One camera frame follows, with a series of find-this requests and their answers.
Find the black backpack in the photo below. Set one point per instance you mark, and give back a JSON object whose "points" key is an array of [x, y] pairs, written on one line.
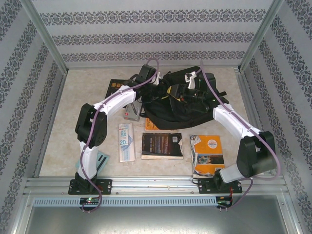
{"points": [[175, 117]]}

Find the small orange paperback book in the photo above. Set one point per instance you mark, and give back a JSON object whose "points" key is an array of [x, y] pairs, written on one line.
{"points": [[149, 124]]}

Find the black book yellow Chinese title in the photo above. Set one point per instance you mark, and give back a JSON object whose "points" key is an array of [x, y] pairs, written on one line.
{"points": [[113, 85]]}

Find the grey stapler pack red label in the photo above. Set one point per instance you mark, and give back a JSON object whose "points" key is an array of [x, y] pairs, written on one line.
{"points": [[131, 114]]}

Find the thick black paperback book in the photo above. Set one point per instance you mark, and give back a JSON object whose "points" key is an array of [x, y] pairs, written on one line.
{"points": [[161, 146]]}

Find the worn orange blue book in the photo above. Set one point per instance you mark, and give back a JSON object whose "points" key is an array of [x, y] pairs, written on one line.
{"points": [[207, 151]]}

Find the white blue ruler pack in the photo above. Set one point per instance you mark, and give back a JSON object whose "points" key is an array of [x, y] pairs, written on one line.
{"points": [[126, 143]]}

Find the teal calculator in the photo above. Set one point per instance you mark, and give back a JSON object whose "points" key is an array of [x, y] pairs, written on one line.
{"points": [[103, 158]]}

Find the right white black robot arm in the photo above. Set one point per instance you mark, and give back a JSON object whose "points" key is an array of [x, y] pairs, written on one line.
{"points": [[256, 156]]}

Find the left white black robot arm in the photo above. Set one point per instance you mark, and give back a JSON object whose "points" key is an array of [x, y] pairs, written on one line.
{"points": [[91, 161]]}

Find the right controller board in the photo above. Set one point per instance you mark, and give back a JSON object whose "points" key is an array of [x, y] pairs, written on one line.
{"points": [[224, 201]]}

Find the controller board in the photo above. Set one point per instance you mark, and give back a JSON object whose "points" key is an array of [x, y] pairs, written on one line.
{"points": [[224, 201], [90, 200]]}

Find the grey sheet metal panel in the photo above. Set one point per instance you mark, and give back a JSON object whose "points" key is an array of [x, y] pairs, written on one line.
{"points": [[156, 219]]}

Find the left controller board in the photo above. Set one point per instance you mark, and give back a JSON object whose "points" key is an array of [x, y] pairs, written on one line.
{"points": [[90, 200]]}

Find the right aluminium side rail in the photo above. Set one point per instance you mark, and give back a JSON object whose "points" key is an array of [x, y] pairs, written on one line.
{"points": [[241, 80]]}

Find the aluminium side rail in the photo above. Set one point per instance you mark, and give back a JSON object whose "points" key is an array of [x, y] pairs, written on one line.
{"points": [[56, 102], [241, 80]]}

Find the right aluminium frame post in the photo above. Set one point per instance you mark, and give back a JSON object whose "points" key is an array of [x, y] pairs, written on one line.
{"points": [[261, 34]]}

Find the aluminium frame post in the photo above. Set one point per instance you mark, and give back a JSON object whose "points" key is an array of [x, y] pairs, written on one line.
{"points": [[45, 36], [261, 34]]}

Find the aluminium mounting rail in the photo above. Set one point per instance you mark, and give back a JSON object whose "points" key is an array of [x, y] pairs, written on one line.
{"points": [[156, 185]]}

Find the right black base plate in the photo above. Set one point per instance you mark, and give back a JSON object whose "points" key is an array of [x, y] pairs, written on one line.
{"points": [[204, 186]]}

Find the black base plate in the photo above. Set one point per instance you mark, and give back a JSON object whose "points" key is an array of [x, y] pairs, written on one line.
{"points": [[204, 186], [106, 186]]}

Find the left aluminium side rail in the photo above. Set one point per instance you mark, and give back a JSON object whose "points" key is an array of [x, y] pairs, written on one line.
{"points": [[56, 102]]}

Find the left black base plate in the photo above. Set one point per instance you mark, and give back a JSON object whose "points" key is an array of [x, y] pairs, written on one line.
{"points": [[106, 186]]}

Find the left aluminium frame post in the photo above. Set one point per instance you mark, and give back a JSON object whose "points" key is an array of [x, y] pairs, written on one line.
{"points": [[45, 36]]}

